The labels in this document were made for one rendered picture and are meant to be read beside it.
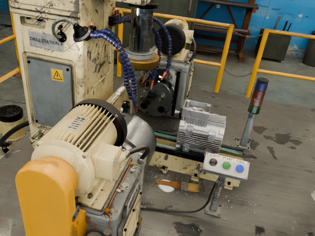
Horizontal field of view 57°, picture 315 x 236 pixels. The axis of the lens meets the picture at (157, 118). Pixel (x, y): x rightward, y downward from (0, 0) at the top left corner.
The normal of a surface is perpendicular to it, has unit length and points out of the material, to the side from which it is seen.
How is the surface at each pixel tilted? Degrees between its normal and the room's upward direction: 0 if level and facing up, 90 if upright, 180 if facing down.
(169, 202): 0
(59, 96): 90
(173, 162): 90
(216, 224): 0
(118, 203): 0
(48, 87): 90
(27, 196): 90
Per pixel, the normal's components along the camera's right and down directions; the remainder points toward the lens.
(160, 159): -0.25, 0.48
